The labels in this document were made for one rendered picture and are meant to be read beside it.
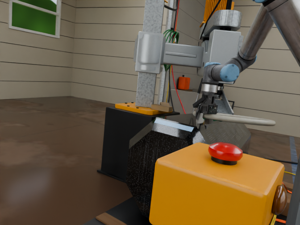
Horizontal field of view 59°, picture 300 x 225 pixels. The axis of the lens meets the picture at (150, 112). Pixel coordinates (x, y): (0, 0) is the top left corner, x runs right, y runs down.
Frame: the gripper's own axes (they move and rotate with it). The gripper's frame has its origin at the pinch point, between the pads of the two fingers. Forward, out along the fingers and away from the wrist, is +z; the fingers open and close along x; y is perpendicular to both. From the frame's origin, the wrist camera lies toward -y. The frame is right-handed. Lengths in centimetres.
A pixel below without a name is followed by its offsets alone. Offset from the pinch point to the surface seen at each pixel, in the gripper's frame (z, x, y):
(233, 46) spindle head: -59, 55, -41
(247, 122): -7.1, 11.8, 22.0
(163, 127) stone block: 9.0, -0.9, -40.3
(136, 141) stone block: 24, -12, -59
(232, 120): -7.0, 5.6, 17.5
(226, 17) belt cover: -80, 45, -43
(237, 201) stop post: -11, -81, 104
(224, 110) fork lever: -8, 44, -29
